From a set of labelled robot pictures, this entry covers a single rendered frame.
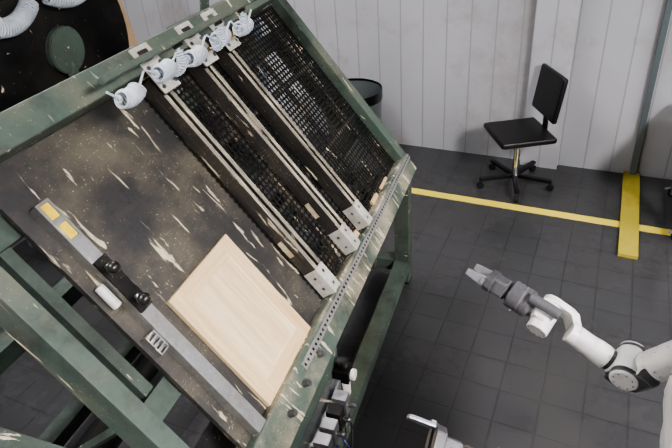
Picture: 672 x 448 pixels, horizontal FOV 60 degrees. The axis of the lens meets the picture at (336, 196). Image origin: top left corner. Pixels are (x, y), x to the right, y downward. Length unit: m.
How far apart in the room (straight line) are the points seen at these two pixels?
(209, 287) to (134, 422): 0.52
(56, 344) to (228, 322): 0.59
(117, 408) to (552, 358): 2.41
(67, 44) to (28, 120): 0.73
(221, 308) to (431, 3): 3.57
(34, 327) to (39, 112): 0.62
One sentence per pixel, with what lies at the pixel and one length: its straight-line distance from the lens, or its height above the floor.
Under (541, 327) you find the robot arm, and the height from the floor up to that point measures 1.20.
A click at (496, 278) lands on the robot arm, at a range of 1.86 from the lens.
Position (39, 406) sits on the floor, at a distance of 3.66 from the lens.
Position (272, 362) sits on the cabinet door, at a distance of 2.09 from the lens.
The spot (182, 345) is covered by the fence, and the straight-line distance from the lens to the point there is 1.86.
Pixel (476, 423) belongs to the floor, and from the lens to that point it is 3.11.
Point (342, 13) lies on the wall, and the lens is 5.31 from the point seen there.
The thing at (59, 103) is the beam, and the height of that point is 1.85.
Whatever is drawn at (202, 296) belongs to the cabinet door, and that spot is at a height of 1.22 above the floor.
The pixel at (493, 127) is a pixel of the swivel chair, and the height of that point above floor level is 0.48.
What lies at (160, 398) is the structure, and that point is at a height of 1.10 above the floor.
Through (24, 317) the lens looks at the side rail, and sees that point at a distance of 1.66.
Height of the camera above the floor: 2.45
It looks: 31 degrees down
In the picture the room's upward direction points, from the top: 5 degrees counter-clockwise
